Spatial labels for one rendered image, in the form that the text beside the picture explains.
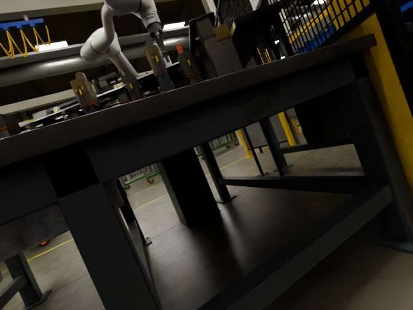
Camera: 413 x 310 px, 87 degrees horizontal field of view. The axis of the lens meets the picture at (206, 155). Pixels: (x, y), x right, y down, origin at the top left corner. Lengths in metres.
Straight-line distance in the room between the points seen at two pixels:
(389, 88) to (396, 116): 0.09
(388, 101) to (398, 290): 0.55
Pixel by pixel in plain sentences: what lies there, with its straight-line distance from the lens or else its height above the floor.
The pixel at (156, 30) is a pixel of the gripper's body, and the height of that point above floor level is 1.22.
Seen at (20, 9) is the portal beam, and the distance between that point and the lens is 4.50.
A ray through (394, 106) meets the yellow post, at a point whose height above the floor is 0.46.
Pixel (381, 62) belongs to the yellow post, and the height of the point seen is 0.60.
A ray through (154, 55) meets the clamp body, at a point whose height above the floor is 1.00.
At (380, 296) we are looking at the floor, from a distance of 0.87.
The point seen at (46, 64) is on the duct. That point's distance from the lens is 13.48.
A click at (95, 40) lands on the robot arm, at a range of 1.68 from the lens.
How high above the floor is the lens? 0.58
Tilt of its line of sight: 3 degrees down
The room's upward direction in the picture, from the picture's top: 22 degrees counter-clockwise
